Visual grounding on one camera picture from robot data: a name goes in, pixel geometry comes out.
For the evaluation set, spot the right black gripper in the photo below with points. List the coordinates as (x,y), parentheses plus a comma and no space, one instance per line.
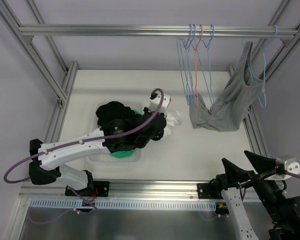
(258,177)

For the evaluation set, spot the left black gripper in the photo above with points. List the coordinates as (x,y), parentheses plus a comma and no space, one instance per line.
(157,122)

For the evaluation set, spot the white tank top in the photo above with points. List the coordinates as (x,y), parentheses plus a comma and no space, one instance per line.
(173,119)

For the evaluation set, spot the green tank top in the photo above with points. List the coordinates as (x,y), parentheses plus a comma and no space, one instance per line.
(122,153)

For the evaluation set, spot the black tank top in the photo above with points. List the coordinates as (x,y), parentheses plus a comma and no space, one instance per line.
(115,114)

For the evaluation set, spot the blue wire hanger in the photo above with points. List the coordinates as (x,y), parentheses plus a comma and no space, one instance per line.
(187,45)
(181,62)

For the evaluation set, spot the pink wire hanger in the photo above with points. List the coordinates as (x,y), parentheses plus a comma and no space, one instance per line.
(195,47)

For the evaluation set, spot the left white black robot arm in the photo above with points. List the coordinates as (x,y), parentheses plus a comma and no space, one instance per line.
(118,135)

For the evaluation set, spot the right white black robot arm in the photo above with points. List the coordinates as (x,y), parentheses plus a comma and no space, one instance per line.
(237,186)

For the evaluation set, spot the dark grey tank top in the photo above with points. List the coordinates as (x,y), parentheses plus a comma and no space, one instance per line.
(233,104)

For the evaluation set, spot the white plastic basket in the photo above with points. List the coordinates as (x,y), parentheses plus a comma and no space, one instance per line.
(104,159)

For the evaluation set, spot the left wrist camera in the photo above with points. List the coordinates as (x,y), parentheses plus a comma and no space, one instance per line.
(157,99)

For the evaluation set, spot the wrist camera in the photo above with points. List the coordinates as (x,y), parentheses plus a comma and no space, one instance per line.
(285,163)
(157,99)

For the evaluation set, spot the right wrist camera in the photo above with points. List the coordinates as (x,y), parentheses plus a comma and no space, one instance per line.
(285,163)

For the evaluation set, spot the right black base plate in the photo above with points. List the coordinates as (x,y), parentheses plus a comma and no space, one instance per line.
(208,191)

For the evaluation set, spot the aluminium front rail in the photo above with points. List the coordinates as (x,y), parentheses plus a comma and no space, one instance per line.
(126,190)

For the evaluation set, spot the aluminium hanging rail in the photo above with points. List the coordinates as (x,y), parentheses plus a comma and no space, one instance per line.
(108,30)

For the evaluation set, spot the white slotted cable duct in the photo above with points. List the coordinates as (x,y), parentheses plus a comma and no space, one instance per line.
(118,204)

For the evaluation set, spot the left aluminium frame post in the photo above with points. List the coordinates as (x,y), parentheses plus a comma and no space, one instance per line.
(62,90)

